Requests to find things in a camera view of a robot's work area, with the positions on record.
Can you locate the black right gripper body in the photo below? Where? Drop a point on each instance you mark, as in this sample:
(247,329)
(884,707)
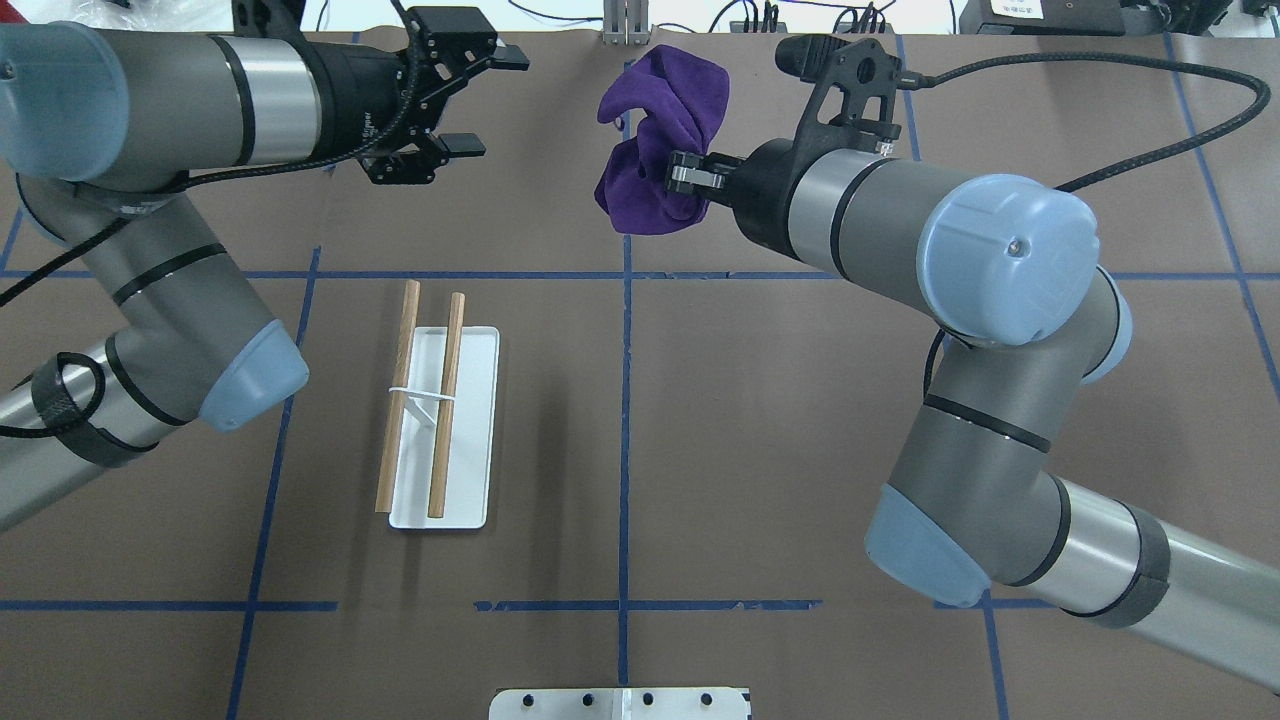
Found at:
(766,200)

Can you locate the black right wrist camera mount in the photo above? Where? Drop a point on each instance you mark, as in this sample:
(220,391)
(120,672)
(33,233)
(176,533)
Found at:
(854,92)

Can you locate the upper black orange hub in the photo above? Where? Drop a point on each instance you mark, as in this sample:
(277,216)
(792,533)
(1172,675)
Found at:
(758,18)

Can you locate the long wooden rack rod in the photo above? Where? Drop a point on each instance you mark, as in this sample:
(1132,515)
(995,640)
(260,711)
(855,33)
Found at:
(392,432)

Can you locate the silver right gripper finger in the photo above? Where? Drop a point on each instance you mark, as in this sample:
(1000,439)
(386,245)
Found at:
(691,173)

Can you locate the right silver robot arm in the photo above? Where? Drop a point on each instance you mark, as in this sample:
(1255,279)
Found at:
(1008,269)

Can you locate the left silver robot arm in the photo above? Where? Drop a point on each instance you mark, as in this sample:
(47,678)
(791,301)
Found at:
(107,130)

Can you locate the aluminium frame post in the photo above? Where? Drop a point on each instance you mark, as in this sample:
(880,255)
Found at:
(626,23)

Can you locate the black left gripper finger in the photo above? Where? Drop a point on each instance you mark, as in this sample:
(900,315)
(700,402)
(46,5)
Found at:
(451,147)
(508,57)

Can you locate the purple microfiber towel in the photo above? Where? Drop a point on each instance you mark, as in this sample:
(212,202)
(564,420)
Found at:
(684,99)

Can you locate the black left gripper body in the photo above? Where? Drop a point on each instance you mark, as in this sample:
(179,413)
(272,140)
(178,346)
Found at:
(352,98)

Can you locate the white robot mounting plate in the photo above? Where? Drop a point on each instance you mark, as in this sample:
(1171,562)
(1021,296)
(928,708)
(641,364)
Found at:
(693,702)

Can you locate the short wooden rack rod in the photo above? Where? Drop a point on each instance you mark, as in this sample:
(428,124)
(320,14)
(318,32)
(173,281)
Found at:
(447,401)

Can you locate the black mini computer box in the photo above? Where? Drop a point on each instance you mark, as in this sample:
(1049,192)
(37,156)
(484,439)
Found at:
(1070,18)

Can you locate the white towel rack base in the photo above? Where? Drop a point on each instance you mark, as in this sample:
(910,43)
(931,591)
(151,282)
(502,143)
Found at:
(467,501)

